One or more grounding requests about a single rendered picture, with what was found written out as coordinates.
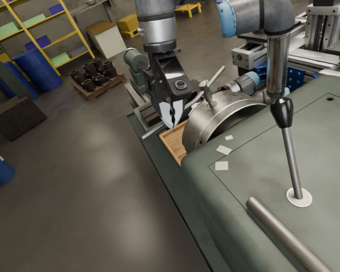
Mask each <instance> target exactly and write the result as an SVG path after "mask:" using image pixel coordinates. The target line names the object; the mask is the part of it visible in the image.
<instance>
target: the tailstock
mask: <svg viewBox="0 0 340 272"><path fill-rule="evenodd" d="M123 59H124V62H125V63H126V64H127V65H129V66H130V67H129V71H130V73H131V75H132V77H131V78H130V81H131V83H132V84H133V85H134V87H135V88H136V89H137V90H138V91H139V92H140V94H143V93H145V92H147V90H146V86H145V81H144V75H143V72H142V70H144V69H147V68H148V67H149V65H148V60H147V58H146V57H145V56H143V55H142V54H141V53H139V52H138V51H137V50H136V49H134V48H128V49H126V50H125V52H124V54H123Z"/></svg>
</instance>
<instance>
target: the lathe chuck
mask: <svg viewBox="0 0 340 272"><path fill-rule="evenodd" d="M212 97H213V100H212V101H213V102H216V103H217V106H216V107H215V108H213V109H208V108H207V105H208V104H209V103H208V102H206V100H204V101H203V102H202V103H201V104H200V105H199V106H198V107H197V108H196V109H195V110H194V111H193V112H192V114H191V115H190V117H189V118H188V120H187V122H186V124H185V127H184V129H183V134H182V144H183V145H184V146H185V148H186V151H185V154H186V155H187V154H188V153H190V152H192V151H194V150H195V147H196V144H197V141H198V139H199V137H200V135H201V133H202V131H203V130H204V129H205V127H206V126H207V124H208V123H209V122H210V121H211V120H212V119H213V118H214V117H215V116H216V115H217V114H218V113H219V112H221V111H222V110H223V109H224V108H226V107H228V106H229V105H231V104H233V103H236V102H238V101H242V100H246V99H254V100H256V99H255V98H253V97H251V96H249V95H247V94H245V93H243V92H241V91H238V92H232V90H224V91H220V92H218V93H215V94H213V95H212Z"/></svg>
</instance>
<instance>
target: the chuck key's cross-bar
mask: <svg viewBox="0 0 340 272"><path fill-rule="evenodd" d="M225 68H226V67H225V66H222V67H221V68H220V69H219V70H218V72H217V73H216V74H215V75H214V77H213V78H212V79H211V80H210V81H209V82H208V83H207V86H208V88H209V87H210V86H211V85H212V83H213V82H215V80H216V79H217V78H218V77H219V75H220V74H221V73H222V72H223V71H224V70H225ZM204 93H205V92H204V91H200V93H199V94H198V95H197V96H196V97H195V98H194V99H193V100H192V101H190V102H189V103H188V104H186V105H185V109H184V111H185V110H186V109H188V108H189V107H191V106H192V105H194V104H195V103H196V102H197V101H198V100H199V99H200V98H201V97H202V95H203V94H204ZM184 111H183V112H184ZM165 125H166V124H165V123H164V122H163V121H162V122H161V123H160V124H158V125H157V126H156V127H154V128H153V129H151V130H150V131H148V132H147V133H146V134H144V135H143V136H142V137H141V139H142V140H143V141H144V140H146V139H147V138H148V137H150V136H151V135H152V134H154V133H155V132H156V131H158V130H159V129H161V128H162V127H163V126H165Z"/></svg>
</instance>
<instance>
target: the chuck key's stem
mask: <svg viewBox="0 0 340 272"><path fill-rule="evenodd" d="M199 88H200V90H201V91H204V92H205V93H204V94H203V96H204V98H205V100H206V102H208V103H209V107H213V106H214V105H215V104H214V103H213V101H212V100H213V97H212V95H211V93H210V91H209V89H208V86H207V84H206V82H201V83H200V84H199Z"/></svg>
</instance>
